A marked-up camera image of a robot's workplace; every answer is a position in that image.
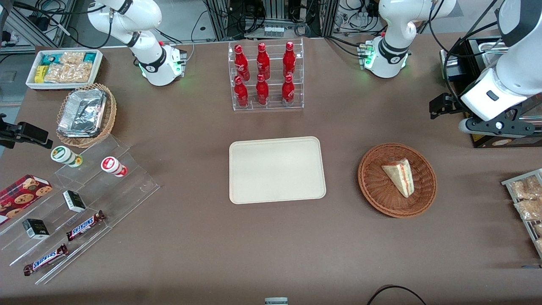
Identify white rectangular snack bin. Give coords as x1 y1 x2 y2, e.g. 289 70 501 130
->
26 49 104 91

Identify black loop cable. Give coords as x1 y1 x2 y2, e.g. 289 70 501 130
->
366 285 428 305

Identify aluminium equipment rack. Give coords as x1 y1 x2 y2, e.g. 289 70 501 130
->
203 0 341 42

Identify black camera clamp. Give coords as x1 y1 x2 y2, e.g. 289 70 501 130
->
0 113 54 150

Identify red cookie box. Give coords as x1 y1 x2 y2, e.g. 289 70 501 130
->
0 174 53 225

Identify clear acrylic step stand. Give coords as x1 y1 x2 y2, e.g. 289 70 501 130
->
0 134 161 286

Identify brown snickers bar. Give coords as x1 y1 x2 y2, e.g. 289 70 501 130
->
23 244 69 277
66 210 106 242

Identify red lid yogurt cup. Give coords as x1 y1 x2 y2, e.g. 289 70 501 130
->
100 156 128 177

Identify large brown wicker basket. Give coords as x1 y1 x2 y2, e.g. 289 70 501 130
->
358 143 437 219

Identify aluminium frame with cables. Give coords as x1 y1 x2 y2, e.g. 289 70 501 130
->
0 0 77 54

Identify small tan wicker basket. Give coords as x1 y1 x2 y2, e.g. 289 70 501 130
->
56 83 118 148

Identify steel food pan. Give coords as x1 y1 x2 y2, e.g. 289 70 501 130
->
476 40 509 55

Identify triangular sandwich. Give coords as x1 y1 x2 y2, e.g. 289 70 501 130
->
382 158 415 199

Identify red cola bottle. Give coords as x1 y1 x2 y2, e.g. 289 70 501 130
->
234 76 249 108
282 41 297 78
234 44 251 81
281 74 296 107
255 74 270 106
256 42 271 80

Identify small black white box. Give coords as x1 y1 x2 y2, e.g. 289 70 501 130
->
22 218 50 240
62 190 87 213

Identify grey wrist camera black mount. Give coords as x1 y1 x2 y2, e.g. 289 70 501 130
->
458 108 542 137

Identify black hot food appliance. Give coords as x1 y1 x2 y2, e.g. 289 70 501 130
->
440 37 542 148

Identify silver foil container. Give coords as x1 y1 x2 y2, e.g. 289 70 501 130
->
58 89 107 139

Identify clear acrylic bottle rack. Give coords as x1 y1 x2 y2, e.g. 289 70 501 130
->
227 38 305 112

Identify beige plastic tray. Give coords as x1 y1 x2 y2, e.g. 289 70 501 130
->
229 136 327 205

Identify tray of packaged snacks right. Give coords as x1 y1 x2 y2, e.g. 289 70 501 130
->
501 168 542 259

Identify small clear nut bag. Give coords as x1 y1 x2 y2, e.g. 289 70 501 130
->
59 51 86 65

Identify large clear nut bag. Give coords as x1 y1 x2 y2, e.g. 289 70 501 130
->
44 63 93 83

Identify green lid yogurt cup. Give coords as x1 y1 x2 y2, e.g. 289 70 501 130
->
50 145 83 168

